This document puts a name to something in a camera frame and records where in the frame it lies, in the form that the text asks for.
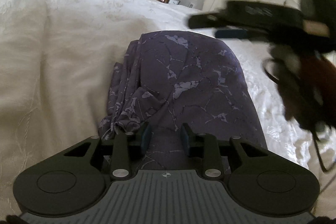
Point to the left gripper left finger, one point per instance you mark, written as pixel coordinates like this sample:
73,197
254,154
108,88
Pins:
128,147

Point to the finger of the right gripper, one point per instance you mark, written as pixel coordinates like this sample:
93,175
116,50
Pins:
236,13
242,34

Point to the purple patterned hooded jacket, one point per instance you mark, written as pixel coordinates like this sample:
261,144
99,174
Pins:
168,78

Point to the cream bed comforter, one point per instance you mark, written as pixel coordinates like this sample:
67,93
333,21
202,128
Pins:
57,60

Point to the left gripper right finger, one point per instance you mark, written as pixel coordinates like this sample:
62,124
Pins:
202,150

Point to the small alarm clock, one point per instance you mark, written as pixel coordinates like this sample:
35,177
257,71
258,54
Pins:
174,2

